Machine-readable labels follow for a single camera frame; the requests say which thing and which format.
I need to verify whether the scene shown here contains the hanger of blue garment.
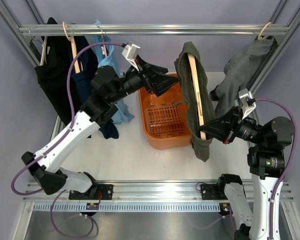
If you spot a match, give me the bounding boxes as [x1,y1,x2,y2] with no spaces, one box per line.
[97,25,108,57]

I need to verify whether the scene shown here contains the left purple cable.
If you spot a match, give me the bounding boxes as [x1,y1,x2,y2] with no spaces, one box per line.
[10,42,127,238]

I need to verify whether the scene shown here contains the hanger of black garment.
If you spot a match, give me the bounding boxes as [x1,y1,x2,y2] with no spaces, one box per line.
[29,36,48,67]

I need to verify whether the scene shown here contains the light grey shorts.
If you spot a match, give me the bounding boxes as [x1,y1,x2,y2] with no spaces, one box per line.
[209,38,275,118]

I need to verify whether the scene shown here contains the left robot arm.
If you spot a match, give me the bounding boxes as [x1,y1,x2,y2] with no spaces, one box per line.
[21,56,181,200]

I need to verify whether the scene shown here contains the navy garment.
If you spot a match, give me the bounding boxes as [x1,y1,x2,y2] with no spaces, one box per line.
[69,36,119,139]

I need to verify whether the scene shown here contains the olive green shorts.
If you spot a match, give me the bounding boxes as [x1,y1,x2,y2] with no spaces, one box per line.
[174,41,216,162]

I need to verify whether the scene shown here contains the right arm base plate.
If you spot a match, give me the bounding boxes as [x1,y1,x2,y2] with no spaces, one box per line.
[195,182,227,200]

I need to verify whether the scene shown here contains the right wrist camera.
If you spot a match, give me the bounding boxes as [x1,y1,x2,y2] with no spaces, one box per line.
[238,88,256,120]

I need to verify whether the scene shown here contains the black garment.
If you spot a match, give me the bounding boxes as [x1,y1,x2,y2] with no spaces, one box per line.
[34,17,83,126]

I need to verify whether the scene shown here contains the slotted cable duct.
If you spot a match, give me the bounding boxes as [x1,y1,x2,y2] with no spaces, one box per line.
[33,202,221,213]

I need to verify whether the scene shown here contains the light blue garment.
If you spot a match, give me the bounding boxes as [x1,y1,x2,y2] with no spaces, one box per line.
[92,19,136,125]

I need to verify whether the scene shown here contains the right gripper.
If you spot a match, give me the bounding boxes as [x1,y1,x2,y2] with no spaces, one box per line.
[200,106,267,146]

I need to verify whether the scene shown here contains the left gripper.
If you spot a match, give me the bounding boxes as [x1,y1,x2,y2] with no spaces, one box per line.
[108,54,179,104]

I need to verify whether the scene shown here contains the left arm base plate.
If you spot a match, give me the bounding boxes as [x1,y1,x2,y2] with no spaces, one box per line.
[68,183,114,200]

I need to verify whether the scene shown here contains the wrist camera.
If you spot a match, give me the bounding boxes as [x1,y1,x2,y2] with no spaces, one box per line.
[121,43,141,70]
[238,88,256,120]

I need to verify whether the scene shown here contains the wooden hanger of navy garment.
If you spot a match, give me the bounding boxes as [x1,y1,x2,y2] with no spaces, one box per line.
[62,21,83,74]

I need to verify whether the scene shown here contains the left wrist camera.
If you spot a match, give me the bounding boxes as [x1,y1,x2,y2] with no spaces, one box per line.
[121,43,141,70]

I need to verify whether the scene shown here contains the wooden hanger of grey shorts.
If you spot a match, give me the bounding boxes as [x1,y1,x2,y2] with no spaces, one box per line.
[257,21,272,41]

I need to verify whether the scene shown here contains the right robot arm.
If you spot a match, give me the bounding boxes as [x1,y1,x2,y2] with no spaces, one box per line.
[215,107,296,240]

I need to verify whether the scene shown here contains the orange plastic basket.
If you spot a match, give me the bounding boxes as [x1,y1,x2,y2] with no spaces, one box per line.
[138,83,192,150]

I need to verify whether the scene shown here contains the aluminium frame rack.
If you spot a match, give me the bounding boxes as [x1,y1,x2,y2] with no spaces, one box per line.
[0,0,300,240]

